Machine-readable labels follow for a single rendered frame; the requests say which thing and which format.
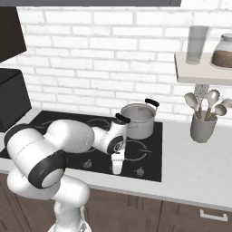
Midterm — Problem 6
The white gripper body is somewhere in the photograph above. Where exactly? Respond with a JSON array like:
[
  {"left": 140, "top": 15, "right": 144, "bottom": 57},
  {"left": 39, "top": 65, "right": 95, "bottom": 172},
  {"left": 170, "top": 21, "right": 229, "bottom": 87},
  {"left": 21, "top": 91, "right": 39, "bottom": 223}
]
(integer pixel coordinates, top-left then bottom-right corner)
[{"left": 111, "top": 152, "right": 124, "bottom": 176}]

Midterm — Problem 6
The black hob knob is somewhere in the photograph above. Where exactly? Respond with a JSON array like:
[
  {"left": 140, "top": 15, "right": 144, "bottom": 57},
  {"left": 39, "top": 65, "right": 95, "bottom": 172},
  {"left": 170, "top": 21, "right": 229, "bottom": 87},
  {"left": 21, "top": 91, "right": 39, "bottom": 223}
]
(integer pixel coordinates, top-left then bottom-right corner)
[
  {"left": 134, "top": 167, "right": 146, "bottom": 178},
  {"left": 82, "top": 159, "right": 93, "bottom": 169}
]

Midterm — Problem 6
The black hob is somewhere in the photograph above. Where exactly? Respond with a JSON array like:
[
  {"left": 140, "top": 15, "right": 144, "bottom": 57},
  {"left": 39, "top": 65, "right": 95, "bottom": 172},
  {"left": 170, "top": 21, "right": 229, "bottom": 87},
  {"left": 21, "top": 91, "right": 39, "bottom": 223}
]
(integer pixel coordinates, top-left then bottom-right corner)
[{"left": 0, "top": 110, "right": 164, "bottom": 183}]

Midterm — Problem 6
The brown cupboard door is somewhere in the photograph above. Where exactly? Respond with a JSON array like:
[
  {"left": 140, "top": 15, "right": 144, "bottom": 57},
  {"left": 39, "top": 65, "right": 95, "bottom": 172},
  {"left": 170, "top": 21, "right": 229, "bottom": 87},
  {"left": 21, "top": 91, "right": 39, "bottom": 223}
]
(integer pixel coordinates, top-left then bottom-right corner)
[
  {"left": 85, "top": 188, "right": 164, "bottom": 232},
  {"left": 0, "top": 172, "right": 59, "bottom": 232}
]

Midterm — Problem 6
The brown drawer front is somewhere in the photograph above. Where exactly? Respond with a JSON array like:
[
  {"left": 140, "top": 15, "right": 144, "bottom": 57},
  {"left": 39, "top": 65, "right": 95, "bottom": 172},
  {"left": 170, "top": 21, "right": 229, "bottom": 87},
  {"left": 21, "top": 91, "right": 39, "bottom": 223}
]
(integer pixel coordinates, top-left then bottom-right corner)
[{"left": 157, "top": 200, "right": 232, "bottom": 232}]

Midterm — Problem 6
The grey utensil pot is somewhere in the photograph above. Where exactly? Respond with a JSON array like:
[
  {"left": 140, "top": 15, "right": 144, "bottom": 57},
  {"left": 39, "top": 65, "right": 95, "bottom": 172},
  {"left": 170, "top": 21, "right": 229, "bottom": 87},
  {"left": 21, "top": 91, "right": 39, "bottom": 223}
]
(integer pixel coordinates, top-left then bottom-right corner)
[{"left": 189, "top": 111, "right": 218, "bottom": 144}]

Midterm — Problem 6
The pale wooden spoon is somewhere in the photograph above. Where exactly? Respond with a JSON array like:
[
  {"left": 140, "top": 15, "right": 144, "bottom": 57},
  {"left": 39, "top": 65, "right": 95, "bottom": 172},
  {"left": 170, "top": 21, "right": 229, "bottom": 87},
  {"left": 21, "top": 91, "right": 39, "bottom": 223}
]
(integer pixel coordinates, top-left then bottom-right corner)
[
  {"left": 210, "top": 103, "right": 228, "bottom": 121},
  {"left": 184, "top": 92, "right": 201, "bottom": 120}
]

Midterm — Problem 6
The speckled grey spatula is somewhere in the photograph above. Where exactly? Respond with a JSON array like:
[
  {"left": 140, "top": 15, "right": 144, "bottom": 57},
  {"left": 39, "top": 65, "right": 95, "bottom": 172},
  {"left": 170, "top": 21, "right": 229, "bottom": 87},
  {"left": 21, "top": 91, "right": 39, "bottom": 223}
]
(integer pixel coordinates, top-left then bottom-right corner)
[{"left": 194, "top": 83, "right": 210, "bottom": 121}]

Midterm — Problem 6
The pale slotted spoon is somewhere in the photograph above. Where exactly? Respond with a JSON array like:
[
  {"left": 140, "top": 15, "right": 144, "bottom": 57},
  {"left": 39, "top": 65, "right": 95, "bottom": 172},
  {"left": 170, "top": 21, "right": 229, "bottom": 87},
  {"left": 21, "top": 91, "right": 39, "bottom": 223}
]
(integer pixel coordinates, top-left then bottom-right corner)
[{"left": 205, "top": 89, "right": 221, "bottom": 121}]

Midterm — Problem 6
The black countertop appliance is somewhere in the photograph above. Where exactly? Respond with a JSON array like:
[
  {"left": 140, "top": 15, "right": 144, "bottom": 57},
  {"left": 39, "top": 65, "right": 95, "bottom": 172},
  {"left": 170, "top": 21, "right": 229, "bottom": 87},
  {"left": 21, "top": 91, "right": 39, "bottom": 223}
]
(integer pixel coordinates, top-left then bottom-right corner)
[{"left": 0, "top": 68, "right": 33, "bottom": 133}]

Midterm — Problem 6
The clear drinking glass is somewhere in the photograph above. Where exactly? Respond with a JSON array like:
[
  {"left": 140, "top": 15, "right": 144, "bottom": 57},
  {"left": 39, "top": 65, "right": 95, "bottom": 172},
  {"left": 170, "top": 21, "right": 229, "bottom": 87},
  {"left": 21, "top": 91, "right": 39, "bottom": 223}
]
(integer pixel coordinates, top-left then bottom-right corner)
[{"left": 185, "top": 24, "right": 210, "bottom": 65}]

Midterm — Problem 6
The glass jar with brown contents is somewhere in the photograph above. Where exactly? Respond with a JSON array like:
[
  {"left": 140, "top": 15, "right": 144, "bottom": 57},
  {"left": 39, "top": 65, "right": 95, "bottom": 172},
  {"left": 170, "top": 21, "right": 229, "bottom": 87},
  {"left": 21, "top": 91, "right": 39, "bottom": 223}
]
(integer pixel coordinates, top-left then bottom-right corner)
[{"left": 210, "top": 33, "right": 232, "bottom": 71}]

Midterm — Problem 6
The grey range hood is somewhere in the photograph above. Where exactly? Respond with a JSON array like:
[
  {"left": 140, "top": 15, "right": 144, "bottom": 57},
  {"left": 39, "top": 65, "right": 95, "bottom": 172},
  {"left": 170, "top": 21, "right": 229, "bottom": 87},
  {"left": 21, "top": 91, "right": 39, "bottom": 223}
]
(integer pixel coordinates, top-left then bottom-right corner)
[{"left": 0, "top": 0, "right": 182, "bottom": 8}]

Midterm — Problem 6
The silver pot with black handles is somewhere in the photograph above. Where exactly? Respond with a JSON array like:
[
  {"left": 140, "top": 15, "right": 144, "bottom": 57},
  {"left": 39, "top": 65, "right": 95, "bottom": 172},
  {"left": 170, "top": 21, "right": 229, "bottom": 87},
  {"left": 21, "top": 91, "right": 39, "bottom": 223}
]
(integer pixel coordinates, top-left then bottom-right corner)
[{"left": 115, "top": 97, "right": 160, "bottom": 140}]

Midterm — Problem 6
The white drawer handle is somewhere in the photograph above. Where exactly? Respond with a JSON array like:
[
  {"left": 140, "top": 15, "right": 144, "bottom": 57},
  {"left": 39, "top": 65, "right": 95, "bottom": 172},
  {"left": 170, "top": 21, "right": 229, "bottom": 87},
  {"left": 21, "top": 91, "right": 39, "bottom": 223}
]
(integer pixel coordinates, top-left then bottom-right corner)
[{"left": 198, "top": 208, "right": 228, "bottom": 223}]

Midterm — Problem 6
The white wall shelf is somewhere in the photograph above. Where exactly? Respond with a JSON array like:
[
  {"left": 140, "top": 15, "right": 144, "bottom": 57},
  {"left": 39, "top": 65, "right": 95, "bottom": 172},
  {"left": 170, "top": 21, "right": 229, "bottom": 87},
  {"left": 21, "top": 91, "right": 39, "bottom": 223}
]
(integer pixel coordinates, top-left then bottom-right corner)
[{"left": 174, "top": 51, "right": 232, "bottom": 87}]

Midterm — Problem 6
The dark wall cupboard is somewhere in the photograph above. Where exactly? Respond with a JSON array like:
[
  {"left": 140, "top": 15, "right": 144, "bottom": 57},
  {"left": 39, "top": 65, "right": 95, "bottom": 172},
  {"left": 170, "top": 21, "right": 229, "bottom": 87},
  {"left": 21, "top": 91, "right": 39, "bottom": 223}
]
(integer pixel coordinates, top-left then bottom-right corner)
[{"left": 0, "top": 5, "right": 28, "bottom": 64}]

